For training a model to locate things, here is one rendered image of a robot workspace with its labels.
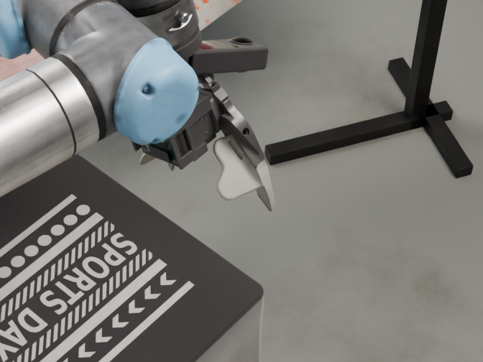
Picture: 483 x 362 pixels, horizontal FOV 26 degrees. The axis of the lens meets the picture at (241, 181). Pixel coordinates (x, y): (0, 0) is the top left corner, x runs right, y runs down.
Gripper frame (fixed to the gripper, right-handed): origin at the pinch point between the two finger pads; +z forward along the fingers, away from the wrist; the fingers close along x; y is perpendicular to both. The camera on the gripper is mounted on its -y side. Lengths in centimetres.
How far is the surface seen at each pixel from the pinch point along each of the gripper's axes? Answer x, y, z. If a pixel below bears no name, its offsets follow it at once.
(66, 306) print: -48, 2, 42
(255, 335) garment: -30, -19, 58
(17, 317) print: -52, 8, 41
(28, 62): -44.1, -6.6, -0.5
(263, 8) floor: -169, -162, 104
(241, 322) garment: -27, -15, 50
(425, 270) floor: -67, -108, 135
